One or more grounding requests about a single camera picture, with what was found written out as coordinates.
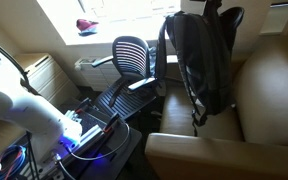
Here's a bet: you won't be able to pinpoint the black clamp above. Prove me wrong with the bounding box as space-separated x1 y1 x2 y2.
103 112 120 133
75 98 91 114

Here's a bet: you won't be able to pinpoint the wooden drawer cabinet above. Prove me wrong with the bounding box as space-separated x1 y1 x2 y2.
14 53 80 107

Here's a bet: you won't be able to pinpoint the dark grey backpack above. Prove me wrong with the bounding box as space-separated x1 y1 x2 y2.
157 0 244 129

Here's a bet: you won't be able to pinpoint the white radiator heater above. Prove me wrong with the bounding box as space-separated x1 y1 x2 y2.
75 57 120 91

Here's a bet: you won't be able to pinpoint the blue and red cables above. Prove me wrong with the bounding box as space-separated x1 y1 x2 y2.
0 143 28 180

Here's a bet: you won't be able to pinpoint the tan leather couch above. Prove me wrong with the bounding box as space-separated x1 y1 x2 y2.
145 36 288 180

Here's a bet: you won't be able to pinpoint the black robot cart table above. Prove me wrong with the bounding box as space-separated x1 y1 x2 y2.
31 101 142 180

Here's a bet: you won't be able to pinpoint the black clamp left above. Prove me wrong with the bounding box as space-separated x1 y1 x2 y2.
75 98 91 114

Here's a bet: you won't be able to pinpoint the black slatted office chair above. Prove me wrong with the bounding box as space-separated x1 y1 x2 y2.
91 36 158 121

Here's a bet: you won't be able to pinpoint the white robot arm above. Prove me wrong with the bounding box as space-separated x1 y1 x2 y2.
0 47 82 164

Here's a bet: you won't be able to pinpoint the black clamp right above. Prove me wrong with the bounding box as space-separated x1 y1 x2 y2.
103 112 120 133

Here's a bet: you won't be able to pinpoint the red and grey cap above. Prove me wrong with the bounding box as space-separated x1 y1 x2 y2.
76 19 98 37

